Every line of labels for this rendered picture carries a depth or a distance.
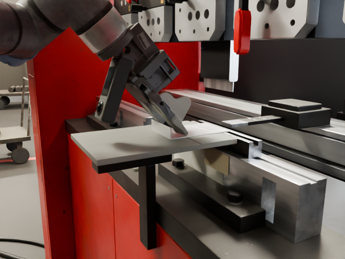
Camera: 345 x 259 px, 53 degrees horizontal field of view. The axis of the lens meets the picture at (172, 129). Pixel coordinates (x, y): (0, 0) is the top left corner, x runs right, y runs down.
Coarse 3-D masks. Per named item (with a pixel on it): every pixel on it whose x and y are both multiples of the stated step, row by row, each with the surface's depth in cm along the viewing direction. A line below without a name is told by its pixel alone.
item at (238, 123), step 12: (264, 108) 85; (276, 108) 81; (288, 108) 79; (300, 108) 77; (312, 108) 79; (324, 108) 80; (228, 120) 76; (240, 120) 76; (252, 120) 76; (264, 120) 77; (276, 120) 78; (288, 120) 78; (300, 120) 76; (312, 120) 78; (324, 120) 80
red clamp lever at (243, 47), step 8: (240, 0) 49; (240, 8) 50; (240, 16) 49; (248, 16) 50; (240, 24) 50; (248, 24) 50; (240, 32) 50; (248, 32) 50; (240, 40) 50; (248, 40) 51; (240, 48) 50; (248, 48) 51
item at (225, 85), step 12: (204, 48) 70; (216, 48) 67; (228, 48) 64; (204, 60) 71; (216, 60) 67; (228, 60) 64; (204, 72) 71; (216, 72) 68; (228, 72) 64; (204, 84) 74; (216, 84) 70; (228, 84) 66
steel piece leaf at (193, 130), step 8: (152, 120) 68; (152, 128) 69; (160, 128) 66; (168, 128) 62; (192, 128) 70; (200, 128) 70; (168, 136) 63; (176, 136) 64; (184, 136) 64; (192, 136) 64
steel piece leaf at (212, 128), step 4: (196, 124) 73; (200, 124) 73; (204, 124) 73; (208, 124) 73; (204, 128) 70; (208, 128) 70; (212, 128) 70; (216, 128) 70; (220, 128) 70; (216, 132) 67; (220, 132) 67; (224, 132) 68
